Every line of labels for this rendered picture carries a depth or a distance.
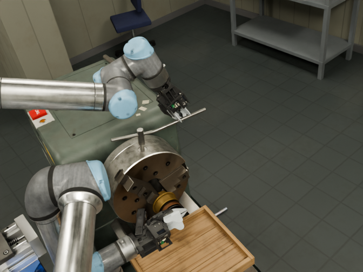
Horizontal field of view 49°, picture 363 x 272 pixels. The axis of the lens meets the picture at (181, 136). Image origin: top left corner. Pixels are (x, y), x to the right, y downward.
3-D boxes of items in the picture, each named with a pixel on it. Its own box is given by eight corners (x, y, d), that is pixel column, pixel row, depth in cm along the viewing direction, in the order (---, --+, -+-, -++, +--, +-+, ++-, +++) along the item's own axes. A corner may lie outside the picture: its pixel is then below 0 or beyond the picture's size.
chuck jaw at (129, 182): (139, 188, 146) (114, 179, 137) (146, 176, 145) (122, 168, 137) (153, 206, 138) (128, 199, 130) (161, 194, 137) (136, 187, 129)
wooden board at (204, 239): (127, 258, 150) (125, 251, 147) (206, 211, 162) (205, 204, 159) (167, 323, 129) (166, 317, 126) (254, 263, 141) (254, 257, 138)
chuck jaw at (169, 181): (153, 175, 146) (180, 157, 149) (158, 183, 150) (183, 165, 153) (168, 192, 139) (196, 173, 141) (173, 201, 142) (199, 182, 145)
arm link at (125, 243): (119, 250, 131) (113, 235, 126) (130, 243, 133) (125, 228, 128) (128, 266, 126) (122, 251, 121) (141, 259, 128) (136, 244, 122)
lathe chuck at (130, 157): (110, 221, 155) (95, 159, 136) (179, 188, 167) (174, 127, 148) (120, 236, 149) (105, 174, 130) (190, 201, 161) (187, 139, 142)
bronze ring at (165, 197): (146, 195, 137) (159, 211, 131) (169, 182, 140) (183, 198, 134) (150, 212, 143) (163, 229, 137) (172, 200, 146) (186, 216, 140)
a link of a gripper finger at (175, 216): (194, 218, 133) (170, 232, 129) (184, 207, 137) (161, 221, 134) (193, 212, 131) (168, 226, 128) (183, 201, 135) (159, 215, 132)
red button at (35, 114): (29, 115, 163) (27, 111, 162) (44, 109, 165) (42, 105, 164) (33, 122, 159) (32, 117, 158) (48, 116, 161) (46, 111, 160)
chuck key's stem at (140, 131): (140, 158, 140) (137, 131, 133) (139, 154, 141) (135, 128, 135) (147, 156, 140) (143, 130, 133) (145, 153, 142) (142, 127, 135)
